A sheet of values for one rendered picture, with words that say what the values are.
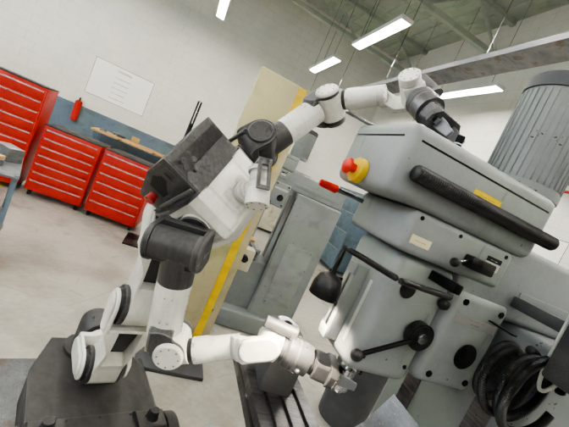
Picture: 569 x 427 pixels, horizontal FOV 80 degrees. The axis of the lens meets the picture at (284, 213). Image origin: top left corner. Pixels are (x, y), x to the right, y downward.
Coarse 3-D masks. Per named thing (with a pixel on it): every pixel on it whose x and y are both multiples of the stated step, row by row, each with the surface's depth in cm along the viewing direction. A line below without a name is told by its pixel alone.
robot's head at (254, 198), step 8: (256, 168) 89; (264, 168) 89; (256, 176) 88; (264, 176) 89; (240, 184) 93; (248, 184) 90; (264, 184) 88; (240, 192) 92; (248, 192) 87; (256, 192) 86; (264, 192) 86; (248, 200) 86; (256, 200) 85; (264, 200) 86; (256, 208) 90; (264, 208) 90
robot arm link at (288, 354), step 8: (272, 320) 93; (280, 320) 94; (264, 328) 97; (272, 328) 93; (280, 328) 92; (288, 328) 93; (296, 328) 94; (280, 336) 93; (288, 336) 93; (296, 336) 92; (280, 344) 91; (288, 344) 92; (296, 344) 92; (280, 352) 91; (288, 352) 90; (296, 352) 90; (280, 360) 92; (288, 360) 90; (288, 368) 91
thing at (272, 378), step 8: (288, 320) 135; (256, 368) 129; (264, 368) 120; (272, 368) 118; (280, 368) 118; (264, 376) 118; (272, 376) 118; (280, 376) 119; (288, 376) 119; (296, 376) 120; (264, 384) 118; (272, 384) 119; (280, 384) 119; (288, 384) 120; (272, 392) 120; (280, 392) 120; (288, 392) 121
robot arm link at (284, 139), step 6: (276, 126) 109; (282, 126) 109; (282, 132) 108; (288, 132) 109; (276, 138) 107; (282, 138) 108; (288, 138) 109; (276, 144) 108; (282, 144) 109; (288, 144) 111; (264, 150) 104; (270, 150) 106; (276, 150) 109; (282, 150) 111; (264, 156) 107; (270, 156) 109; (276, 156) 113
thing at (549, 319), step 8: (512, 304) 89; (520, 304) 87; (528, 304) 85; (528, 312) 85; (536, 312) 83; (544, 312) 82; (544, 320) 81; (552, 320) 79; (560, 320) 78; (552, 328) 79; (560, 328) 78
